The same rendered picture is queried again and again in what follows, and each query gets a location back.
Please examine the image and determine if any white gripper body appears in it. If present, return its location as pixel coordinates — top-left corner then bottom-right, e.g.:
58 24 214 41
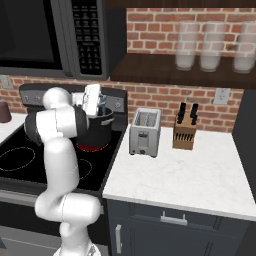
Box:
82 83 102 118

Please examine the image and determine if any black cooking pot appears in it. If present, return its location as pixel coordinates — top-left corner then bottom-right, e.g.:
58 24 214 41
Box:
74 106 115 152

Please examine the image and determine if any silver toaster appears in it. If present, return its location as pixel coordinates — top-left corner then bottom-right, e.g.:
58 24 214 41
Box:
128 107 163 159

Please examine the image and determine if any dark wooden shelf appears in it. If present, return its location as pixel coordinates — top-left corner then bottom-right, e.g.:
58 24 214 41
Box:
109 52 256 90

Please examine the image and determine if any wooden knife block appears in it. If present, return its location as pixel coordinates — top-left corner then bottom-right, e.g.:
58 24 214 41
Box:
172 114 198 151

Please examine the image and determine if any dark maroon jar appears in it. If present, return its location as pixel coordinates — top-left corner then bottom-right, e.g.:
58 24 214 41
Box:
0 101 13 124

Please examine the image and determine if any black microwave oven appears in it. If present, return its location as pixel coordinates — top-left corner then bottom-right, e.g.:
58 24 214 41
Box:
0 0 128 81

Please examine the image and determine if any black stove with hob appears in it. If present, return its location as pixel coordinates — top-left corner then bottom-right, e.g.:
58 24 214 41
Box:
0 82 130 256

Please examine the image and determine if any clear drinking glass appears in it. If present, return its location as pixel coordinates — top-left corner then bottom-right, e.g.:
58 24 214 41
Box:
199 21 228 73
232 21 256 75
175 20 201 72

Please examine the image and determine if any dark wooden upper cabinet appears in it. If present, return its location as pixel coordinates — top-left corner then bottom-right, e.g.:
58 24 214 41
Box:
105 0 256 10

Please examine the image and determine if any dark blue cupboard door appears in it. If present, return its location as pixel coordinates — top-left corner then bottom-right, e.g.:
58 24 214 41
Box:
107 215 214 256

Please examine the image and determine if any dark tall cabinet panel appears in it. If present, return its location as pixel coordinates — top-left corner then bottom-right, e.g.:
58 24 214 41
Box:
231 87 256 205

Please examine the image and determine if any dark blue drawer front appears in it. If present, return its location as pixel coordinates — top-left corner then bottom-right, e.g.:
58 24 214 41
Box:
129 202 252 240

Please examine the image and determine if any grey microwave door handle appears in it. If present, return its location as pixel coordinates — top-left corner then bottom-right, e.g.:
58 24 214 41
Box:
50 0 74 78

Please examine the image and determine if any black knife handle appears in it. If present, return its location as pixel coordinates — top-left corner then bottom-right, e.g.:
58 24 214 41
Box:
177 102 188 125
189 103 200 126

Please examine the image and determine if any grey wall outlet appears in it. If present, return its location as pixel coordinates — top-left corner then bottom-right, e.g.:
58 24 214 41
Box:
0 74 14 91

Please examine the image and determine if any grey oven door handle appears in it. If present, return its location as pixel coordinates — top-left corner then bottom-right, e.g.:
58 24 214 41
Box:
0 189 105 215

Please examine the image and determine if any white wall outlet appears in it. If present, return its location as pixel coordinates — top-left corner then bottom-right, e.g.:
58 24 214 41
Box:
212 87 232 106

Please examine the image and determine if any silver cupboard door handle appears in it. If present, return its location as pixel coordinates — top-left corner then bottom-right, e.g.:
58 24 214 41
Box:
114 223 124 255

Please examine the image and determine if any silver drawer handle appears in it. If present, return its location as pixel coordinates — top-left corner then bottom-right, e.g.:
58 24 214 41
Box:
160 210 188 227

